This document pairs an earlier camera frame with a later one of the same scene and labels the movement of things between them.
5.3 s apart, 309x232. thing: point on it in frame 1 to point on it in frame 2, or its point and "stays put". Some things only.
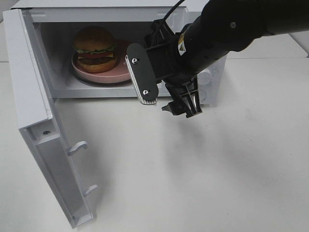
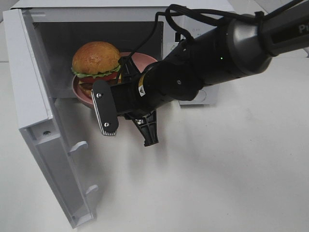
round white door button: (203, 95) stays put
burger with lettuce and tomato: (95, 46) to (95, 61)
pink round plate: (119, 73) to (142, 60)
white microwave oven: (56, 23) stays put
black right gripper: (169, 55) to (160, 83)
